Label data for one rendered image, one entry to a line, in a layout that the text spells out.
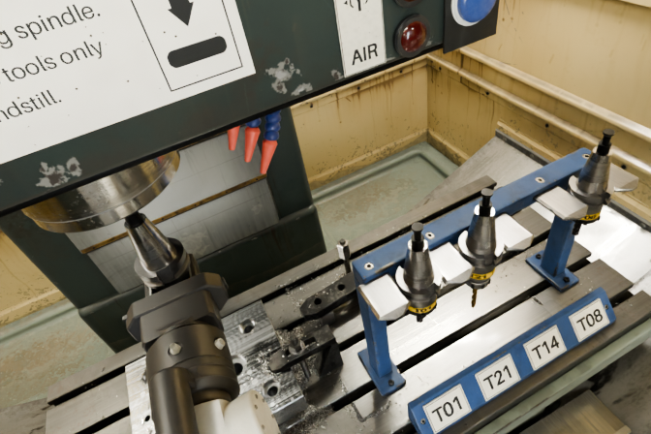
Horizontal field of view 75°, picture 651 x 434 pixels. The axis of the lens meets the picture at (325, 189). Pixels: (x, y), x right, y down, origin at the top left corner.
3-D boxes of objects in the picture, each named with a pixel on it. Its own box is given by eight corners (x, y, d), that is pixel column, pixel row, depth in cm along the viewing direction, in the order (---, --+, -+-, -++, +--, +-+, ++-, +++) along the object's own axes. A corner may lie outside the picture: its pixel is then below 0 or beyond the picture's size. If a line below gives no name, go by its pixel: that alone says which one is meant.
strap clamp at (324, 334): (343, 364, 86) (332, 325, 76) (284, 397, 83) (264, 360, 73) (336, 351, 88) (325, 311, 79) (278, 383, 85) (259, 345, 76)
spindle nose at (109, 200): (161, 122, 54) (115, 28, 46) (203, 183, 43) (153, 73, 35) (27, 179, 49) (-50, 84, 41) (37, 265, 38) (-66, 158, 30)
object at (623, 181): (645, 184, 69) (646, 180, 68) (621, 197, 67) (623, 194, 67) (605, 163, 74) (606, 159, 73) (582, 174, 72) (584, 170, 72)
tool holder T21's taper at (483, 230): (486, 228, 65) (491, 196, 60) (503, 249, 61) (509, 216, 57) (459, 236, 64) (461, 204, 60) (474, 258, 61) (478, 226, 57)
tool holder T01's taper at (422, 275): (418, 258, 63) (418, 227, 58) (441, 276, 60) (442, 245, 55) (395, 274, 61) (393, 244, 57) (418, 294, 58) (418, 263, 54)
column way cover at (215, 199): (286, 223, 119) (230, 46, 85) (115, 300, 108) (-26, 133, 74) (279, 213, 123) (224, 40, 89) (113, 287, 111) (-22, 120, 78)
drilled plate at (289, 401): (308, 407, 77) (303, 395, 74) (151, 497, 70) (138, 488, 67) (266, 312, 94) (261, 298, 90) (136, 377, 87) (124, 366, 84)
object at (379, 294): (416, 310, 58) (416, 306, 58) (383, 328, 57) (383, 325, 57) (388, 274, 63) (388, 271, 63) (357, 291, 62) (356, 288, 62)
